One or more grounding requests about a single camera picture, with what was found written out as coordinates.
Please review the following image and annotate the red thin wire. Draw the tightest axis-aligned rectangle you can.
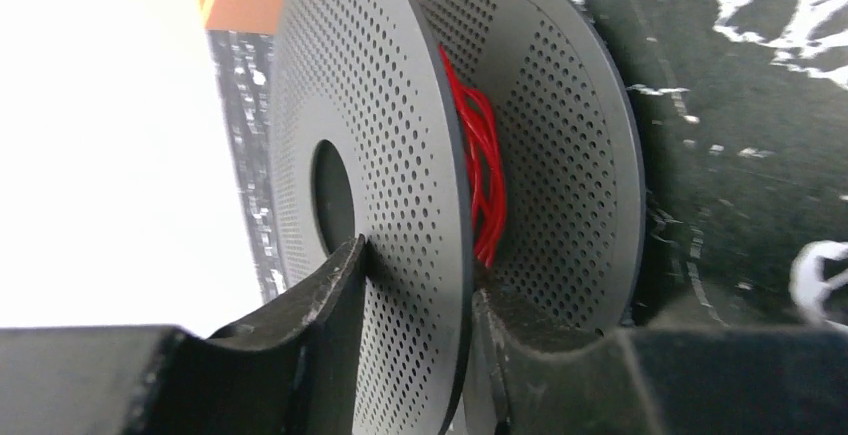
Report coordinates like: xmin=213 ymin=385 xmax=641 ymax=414
xmin=438 ymin=44 xmax=509 ymax=271

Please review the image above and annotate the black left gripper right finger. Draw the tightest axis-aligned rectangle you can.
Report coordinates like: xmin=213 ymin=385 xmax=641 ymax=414
xmin=471 ymin=288 xmax=847 ymax=434

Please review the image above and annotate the grey filament spool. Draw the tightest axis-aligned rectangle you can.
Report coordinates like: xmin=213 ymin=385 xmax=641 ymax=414
xmin=269 ymin=0 xmax=645 ymax=434

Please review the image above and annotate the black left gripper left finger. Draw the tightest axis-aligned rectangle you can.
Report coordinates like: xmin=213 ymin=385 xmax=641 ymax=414
xmin=1 ymin=236 xmax=366 ymax=434

